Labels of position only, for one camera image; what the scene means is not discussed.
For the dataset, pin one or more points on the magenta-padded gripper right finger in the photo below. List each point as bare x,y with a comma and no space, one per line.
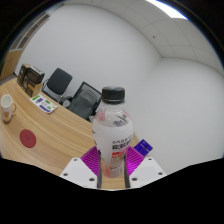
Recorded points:
146,170

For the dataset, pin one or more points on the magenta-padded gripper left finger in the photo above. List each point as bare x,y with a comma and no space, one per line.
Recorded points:
78,171

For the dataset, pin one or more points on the clear bottle with black cap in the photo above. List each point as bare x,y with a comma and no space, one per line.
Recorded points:
112,133

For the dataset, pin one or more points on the purple upright package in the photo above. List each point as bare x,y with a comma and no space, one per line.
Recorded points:
144,147

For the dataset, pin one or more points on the flat round red coaster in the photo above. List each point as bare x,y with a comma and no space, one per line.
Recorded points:
28,138

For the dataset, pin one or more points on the grey mesh office chair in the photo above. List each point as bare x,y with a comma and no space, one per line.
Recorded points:
83,101

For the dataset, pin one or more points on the white leaflet with coloured print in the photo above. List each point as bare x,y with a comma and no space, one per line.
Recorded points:
43,104

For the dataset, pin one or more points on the black padded chair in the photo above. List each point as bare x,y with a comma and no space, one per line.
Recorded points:
58,81

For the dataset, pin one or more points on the white mug with orange print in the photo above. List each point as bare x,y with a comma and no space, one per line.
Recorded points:
6,107

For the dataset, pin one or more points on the black flat carton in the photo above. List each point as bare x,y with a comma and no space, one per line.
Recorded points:
35,75

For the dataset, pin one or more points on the tall brown carton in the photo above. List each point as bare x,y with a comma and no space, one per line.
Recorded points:
22,75

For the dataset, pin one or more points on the rectangular ceiling light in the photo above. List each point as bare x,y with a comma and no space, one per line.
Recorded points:
166,9

